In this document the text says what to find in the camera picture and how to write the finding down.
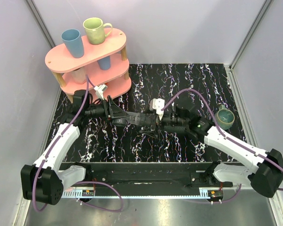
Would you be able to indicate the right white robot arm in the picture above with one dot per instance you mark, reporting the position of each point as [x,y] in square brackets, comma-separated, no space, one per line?
[260,169]

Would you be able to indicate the blue plastic tumbler on top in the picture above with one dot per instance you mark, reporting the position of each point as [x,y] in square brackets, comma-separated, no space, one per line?
[73,42]

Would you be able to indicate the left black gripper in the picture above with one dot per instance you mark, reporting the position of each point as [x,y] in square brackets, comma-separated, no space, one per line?
[109,109]

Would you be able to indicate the green ceramic mug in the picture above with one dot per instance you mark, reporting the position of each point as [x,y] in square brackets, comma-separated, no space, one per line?
[96,30]

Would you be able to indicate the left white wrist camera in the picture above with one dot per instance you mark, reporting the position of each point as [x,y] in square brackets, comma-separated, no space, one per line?
[99,91]

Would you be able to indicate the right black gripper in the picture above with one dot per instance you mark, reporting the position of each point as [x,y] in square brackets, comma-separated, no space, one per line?
[152,133]

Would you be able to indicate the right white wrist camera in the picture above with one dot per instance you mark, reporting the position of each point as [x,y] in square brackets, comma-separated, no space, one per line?
[157,105]

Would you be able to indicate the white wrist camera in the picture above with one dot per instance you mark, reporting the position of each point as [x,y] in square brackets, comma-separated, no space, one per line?
[99,91]
[157,105]

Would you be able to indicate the clear plastic canister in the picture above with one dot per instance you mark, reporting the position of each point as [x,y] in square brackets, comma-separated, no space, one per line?
[135,119]

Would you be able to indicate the blue cup middle shelf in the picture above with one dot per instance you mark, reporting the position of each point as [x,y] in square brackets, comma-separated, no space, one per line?
[104,63]

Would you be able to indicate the white faceted cup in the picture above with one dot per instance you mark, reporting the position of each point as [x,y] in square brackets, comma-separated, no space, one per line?
[79,75]

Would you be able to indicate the pink three-tier wooden shelf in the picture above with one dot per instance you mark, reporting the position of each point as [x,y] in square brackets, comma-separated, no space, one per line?
[61,63]

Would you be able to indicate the teal ceramic cup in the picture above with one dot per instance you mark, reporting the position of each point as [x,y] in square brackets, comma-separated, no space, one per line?
[224,118]

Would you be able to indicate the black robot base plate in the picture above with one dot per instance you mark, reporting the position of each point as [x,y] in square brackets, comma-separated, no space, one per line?
[154,179]

